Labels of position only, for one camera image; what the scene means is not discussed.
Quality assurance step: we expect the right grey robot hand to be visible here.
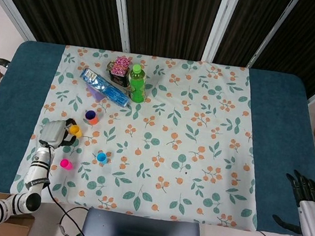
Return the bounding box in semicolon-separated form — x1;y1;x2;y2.
271;167;315;236

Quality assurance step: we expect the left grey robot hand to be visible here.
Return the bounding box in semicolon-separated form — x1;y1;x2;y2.
38;114;79;151

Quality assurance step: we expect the yellow plastic cup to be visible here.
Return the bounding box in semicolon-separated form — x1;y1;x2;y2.
68;124;83;139

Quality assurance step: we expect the pink plastic cup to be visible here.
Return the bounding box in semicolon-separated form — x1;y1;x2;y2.
59;158;74;171

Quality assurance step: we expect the light blue plastic cup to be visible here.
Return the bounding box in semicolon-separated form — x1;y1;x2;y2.
96;151;110;165

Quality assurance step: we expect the orange plastic cup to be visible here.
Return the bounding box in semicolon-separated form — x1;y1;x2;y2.
87;114;100;126

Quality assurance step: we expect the teal fabric table cover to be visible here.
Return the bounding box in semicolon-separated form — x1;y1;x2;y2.
0;37;315;236

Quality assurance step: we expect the blue foil cracker package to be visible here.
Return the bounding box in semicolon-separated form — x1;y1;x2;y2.
76;67;134;109

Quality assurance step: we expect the dark metal tin box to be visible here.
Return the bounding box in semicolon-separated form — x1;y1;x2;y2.
104;61;132;89

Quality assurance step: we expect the green drink bottle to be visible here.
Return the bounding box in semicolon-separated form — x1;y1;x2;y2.
125;63;150;104

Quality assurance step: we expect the pink floral patterned packet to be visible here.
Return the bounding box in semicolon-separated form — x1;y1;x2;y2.
110;55;133;77

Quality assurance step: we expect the white floral orange-fruit tablecloth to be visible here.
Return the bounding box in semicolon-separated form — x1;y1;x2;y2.
9;39;277;232

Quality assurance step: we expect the dark white-framed folding screen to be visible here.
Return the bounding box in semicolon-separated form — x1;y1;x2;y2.
0;0;315;101

